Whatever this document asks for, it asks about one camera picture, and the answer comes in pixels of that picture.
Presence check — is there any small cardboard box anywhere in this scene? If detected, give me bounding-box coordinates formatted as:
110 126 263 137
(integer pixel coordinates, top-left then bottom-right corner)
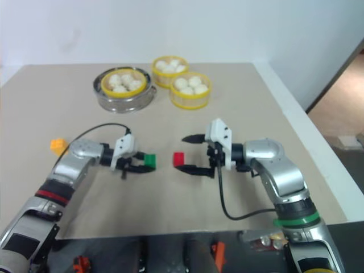
337 135 359 149

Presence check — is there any yellow steamer basket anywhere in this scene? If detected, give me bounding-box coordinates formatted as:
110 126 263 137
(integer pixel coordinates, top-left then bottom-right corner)
151 54 190 88
169 72 213 110
101 69 149 98

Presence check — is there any yellow-orange cube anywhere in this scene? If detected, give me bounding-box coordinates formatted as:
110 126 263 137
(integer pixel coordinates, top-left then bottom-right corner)
49 138 69 156

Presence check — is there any green cube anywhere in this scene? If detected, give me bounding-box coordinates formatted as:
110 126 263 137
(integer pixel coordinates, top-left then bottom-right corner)
144 154 158 169

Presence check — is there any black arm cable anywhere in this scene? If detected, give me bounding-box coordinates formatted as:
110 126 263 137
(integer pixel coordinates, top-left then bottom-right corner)
217 159 279 221
60 122 132 156

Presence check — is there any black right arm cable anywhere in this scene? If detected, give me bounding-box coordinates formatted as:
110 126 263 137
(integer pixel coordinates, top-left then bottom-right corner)
217 159 279 221

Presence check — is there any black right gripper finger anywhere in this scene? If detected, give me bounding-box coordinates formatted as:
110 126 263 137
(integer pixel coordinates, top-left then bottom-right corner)
181 133 206 144
174 164 214 177

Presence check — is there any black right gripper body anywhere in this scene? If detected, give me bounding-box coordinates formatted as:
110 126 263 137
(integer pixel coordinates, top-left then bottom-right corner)
205 141 226 179

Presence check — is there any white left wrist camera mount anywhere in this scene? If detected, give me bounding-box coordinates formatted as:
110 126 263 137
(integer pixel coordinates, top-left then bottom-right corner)
110 134 135 172

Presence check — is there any shiny silver metal part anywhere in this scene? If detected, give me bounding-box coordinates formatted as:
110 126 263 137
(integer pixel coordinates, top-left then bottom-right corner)
238 229 289 252

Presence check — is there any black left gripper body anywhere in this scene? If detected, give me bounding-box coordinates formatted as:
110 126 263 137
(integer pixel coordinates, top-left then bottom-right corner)
120 151 144 180

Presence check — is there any round metal steamer pot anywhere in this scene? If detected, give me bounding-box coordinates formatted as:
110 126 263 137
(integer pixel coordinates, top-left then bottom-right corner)
92 67 158 113

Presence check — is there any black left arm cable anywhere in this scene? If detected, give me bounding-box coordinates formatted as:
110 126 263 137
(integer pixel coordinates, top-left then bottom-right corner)
60 122 132 156

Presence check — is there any red cube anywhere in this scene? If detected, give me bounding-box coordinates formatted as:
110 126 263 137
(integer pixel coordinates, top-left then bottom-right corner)
173 152 186 168

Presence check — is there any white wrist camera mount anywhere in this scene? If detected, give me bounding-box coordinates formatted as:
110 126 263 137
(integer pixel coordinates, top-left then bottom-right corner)
110 134 135 172
204 118 237 169

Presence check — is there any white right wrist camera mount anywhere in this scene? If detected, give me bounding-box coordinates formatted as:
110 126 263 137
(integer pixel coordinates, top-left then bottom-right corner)
204 118 237 169

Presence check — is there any orange clip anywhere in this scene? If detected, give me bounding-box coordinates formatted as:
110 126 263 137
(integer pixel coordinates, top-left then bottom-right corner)
210 241 226 266
72 255 92 273

